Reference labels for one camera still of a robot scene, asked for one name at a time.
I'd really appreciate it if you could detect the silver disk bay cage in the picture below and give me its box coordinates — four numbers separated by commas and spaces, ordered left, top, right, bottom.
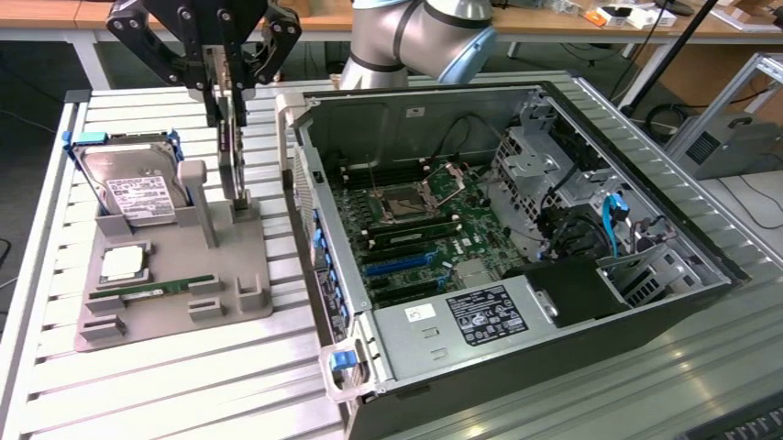
493, 126, 614, 216

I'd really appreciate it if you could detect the silver chipset heatsink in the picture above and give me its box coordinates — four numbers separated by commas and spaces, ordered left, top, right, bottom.
455, 260, 497, 283

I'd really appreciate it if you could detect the silver socket cover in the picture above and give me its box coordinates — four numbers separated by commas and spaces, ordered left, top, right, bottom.
415, 162, 470, 207

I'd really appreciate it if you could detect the black stand pole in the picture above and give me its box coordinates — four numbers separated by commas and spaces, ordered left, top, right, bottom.
621, 0, 721, 111

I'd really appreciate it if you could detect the blue disk wire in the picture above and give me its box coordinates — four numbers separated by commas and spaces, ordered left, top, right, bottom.
602, 193, 630, 258

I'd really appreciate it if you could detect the graphics card with black cooler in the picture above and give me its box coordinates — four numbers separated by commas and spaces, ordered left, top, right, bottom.
200, 44, 258, 207

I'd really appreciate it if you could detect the blue expansion slot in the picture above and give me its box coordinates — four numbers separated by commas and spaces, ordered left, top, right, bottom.
363, 253, 441, 277

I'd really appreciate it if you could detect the grey power supply unit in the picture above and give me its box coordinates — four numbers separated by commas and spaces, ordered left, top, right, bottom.
370, 277, 555, 382

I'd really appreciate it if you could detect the green RAM stick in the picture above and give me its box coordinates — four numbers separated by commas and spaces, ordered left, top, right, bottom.
96, 281, 192, 299

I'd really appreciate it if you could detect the white flat box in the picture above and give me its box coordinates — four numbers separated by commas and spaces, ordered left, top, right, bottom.
629, 9, 678, 30

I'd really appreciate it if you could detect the grey computer tower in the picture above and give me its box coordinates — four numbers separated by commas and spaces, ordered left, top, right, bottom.
675, 112, 783, 181

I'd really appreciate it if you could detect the silver CPU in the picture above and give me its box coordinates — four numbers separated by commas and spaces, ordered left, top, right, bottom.
100, 247, 148, 279

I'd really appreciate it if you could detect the silver slotted drive bracket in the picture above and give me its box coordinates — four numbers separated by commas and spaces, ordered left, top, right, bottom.
599, 242, 699, 304

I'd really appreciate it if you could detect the green motherboard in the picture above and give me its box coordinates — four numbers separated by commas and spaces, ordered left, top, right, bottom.
330, 159, 527, 308

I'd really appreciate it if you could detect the black wire bundle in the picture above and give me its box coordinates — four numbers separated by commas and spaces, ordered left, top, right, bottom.
538, 203, 609, 259

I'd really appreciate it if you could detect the black open PC case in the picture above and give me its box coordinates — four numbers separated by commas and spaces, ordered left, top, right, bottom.
274, 80, 754, 440

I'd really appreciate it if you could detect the CPU socket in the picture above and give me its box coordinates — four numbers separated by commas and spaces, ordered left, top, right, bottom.
372, 185, 430, 226

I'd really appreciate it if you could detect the hard disk in blue carrier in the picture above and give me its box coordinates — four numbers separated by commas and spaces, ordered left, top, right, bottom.
63, 129, 188, 228

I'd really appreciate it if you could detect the black RAM stick with label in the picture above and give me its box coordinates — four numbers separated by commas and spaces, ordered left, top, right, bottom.
366, 223, 462, 248

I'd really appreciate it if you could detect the aluminium profile frame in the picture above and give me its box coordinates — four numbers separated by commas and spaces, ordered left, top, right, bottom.
663, 51, 783, 155

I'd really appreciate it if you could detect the grey parts rack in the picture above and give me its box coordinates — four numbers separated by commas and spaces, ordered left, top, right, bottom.
72, 159, 275, 354

